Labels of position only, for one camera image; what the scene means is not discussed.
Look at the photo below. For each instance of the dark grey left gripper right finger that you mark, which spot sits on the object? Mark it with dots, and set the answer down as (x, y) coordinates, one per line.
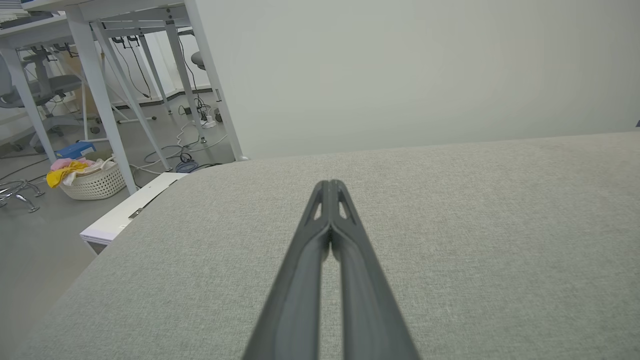
(370, 310)

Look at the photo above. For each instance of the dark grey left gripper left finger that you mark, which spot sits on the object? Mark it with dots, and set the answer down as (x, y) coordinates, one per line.
(295, 300)

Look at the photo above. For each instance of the grey fabric sofa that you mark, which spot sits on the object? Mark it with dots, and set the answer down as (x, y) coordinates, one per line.
(450, 225)

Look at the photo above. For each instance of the white panel with hinges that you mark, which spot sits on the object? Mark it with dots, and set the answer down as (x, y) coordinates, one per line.
(120, 215)

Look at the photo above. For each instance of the white power strip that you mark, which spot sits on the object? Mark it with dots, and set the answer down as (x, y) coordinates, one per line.
(208, 122)

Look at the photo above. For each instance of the white woven laundry basket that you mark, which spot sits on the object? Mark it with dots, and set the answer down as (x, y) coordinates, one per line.
(95, 186)

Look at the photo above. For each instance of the beige cloth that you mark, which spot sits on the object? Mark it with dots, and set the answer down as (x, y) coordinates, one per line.
(97, 166)

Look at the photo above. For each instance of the grey stool seat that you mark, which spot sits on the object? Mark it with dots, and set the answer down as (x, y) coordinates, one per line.
(198, 60)

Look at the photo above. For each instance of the yellow cloth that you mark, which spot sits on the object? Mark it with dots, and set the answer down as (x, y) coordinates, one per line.
(60, 175)

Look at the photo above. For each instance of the blue box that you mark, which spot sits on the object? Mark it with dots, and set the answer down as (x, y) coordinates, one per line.
(75, 150)

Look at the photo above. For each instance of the pink cloth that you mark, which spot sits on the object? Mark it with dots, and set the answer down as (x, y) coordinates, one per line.
(62, 163)

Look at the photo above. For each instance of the chrome chair base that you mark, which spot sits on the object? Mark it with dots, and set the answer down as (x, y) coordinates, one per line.
(22, 186)

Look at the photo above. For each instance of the grey office chair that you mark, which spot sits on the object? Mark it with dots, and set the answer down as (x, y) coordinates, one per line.
(47, 87)

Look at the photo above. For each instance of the white desk frame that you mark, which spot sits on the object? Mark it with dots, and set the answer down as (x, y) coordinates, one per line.
(95, 90)
(25, 95)

